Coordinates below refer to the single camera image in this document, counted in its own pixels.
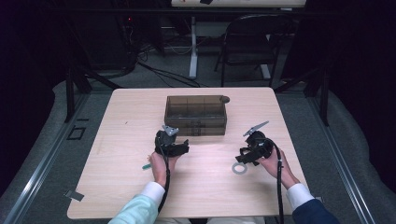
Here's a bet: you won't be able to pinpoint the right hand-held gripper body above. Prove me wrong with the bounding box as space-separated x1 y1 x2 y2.
242 120 276 161

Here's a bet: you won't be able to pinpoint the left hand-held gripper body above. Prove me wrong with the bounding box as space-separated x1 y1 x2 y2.
154 124 181 157

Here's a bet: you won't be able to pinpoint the clear spiral hair tie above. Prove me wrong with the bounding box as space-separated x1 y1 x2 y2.
231 161 248 175

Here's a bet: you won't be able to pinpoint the brown translucent drawer box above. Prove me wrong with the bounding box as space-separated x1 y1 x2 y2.
163 94 232 137

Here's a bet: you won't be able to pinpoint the person's left hand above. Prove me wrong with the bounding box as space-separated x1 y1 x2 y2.
148 151 181 189

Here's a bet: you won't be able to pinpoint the person's right hand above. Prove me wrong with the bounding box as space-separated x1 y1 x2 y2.
256 148 301 189

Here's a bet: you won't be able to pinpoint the white desk foot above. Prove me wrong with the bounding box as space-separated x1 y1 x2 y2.
260 63 272 80

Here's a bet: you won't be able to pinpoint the black metal stand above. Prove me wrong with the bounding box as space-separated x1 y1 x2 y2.
274 66 331 127
64 66 122 123

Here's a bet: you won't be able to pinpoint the white desk leg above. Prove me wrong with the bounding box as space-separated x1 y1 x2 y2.
189 16 199 79

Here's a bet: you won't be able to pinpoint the black folding chair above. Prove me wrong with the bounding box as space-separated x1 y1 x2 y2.
214 13 293 88

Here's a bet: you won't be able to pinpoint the dark equipment cabinet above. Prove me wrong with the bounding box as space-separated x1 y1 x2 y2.
74 0 138 70

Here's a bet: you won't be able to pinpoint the black crossbar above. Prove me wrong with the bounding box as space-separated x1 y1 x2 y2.
55 7 344 17

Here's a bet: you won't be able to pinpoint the left hand-held gripper black cable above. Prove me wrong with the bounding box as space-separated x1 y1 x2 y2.
157 134 172 214

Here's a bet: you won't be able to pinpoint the hand-held gripper black cable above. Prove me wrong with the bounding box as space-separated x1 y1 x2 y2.
262 138 286 224
157 134 172 214

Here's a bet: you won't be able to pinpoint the right hand-held gripper black cable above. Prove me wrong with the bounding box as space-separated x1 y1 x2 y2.
262 138 286 224

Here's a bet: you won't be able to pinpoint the black floor cables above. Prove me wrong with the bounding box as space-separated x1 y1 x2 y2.
136 60 202 89

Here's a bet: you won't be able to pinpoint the metal floor rail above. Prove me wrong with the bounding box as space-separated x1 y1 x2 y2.
306 92 376 224
3 92 92 224

